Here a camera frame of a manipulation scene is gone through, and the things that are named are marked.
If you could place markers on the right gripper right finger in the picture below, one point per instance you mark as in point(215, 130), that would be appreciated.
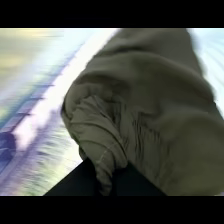
point(136, 181)

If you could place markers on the olive green garment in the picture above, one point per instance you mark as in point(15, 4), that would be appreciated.
point(156, 110)

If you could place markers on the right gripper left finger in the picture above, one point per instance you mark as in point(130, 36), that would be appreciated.
point(77, 181)

